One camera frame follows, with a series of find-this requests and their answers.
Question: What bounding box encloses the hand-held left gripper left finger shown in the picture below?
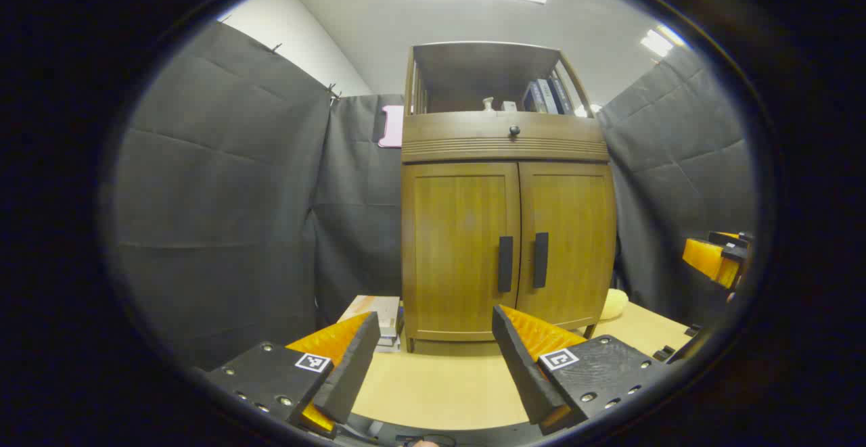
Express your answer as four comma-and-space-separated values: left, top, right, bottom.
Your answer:
203, 310, 382, 438

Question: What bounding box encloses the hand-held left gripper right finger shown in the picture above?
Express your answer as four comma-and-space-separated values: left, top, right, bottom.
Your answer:
492, 304, 667, 436

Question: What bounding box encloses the wooden shoe cabinet door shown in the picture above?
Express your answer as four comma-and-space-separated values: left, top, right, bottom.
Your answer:
518, 162, 616, 330
405, 163, 520, 341

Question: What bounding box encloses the wooden double-door shoe cabinet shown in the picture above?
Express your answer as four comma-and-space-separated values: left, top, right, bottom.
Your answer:
401, 42, 618, 354

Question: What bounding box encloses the stack of flat boxes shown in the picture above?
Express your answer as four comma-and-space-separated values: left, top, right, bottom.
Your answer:
338, 295, 405, 353

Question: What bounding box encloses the round yellow sponge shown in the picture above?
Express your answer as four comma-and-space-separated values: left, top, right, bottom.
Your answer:
599, 289, 629, 321

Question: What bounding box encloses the black backdrop cloth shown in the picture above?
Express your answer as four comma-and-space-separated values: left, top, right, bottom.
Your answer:
112, 21, 755, 370

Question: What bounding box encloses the wooden drawer with black knob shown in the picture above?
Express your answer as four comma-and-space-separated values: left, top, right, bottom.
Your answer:
402, 112, 610, 162

